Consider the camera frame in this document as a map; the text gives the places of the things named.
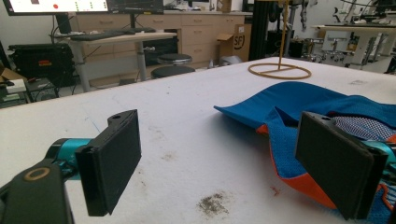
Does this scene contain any black equipment case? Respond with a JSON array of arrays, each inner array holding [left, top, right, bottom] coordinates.
[[7, 42, 77, 89]]

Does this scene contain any small black device box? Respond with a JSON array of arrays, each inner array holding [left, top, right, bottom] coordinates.
[[25, 77, 60, 103]]

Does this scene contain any open cardboard box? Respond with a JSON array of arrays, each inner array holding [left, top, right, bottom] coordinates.
[[216, 23, 253, 63]]

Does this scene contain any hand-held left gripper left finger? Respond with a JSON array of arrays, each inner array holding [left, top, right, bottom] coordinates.
[[46, 108, 143, 217]]

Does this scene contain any blue and orange garment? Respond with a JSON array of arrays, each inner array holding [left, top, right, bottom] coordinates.
[[213, 81, 396, 224]]

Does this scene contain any black round stool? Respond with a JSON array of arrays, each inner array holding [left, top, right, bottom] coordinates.
[[156, 53, 193, 66], [150, 64, 197, 79]]

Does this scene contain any computer monitor with dark screen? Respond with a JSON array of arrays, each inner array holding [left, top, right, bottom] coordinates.
[[106, 0, 165, 15]]

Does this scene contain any white workbench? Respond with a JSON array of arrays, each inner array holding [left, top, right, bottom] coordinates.
[[312, 21, 396, 69]]

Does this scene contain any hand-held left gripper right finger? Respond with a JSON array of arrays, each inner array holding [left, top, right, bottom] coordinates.
[[294, 111, 396, 220]]

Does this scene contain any light wooden drawer cabinet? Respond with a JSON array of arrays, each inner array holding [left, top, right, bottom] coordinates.
[[69, 11, 254, 88]]

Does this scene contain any black keyboard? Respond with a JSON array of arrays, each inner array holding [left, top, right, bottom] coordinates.
[[69, 29, 126, 42]]

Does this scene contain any black metal column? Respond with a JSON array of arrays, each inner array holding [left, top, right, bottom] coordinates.
[[247, 0, 283, 62]]

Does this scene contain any wooden top standing desk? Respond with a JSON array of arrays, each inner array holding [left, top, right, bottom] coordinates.
[[52, 30, 178, 93]]

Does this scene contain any yellow stand with ring base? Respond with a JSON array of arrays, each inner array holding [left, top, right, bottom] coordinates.
[[247, 0, 313, 80]]

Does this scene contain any computer monitor with white screen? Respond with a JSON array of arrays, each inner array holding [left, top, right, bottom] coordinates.
[[2, 0, 110, 17]]

